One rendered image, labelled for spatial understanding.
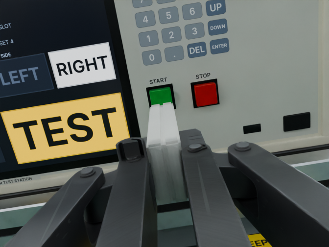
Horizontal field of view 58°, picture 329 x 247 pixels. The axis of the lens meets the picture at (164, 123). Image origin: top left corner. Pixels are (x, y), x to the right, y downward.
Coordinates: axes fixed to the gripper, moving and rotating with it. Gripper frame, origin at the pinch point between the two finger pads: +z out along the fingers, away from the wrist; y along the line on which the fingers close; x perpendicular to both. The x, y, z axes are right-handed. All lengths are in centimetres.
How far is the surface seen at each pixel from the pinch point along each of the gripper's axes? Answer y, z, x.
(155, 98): -0.5, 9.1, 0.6
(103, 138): -5.8, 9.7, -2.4
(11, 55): -11.5, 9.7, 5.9
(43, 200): -11.6, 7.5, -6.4
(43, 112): -10.4, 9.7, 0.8
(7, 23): -11.1, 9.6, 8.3
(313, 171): 11.5, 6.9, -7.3
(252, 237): 5.5, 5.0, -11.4
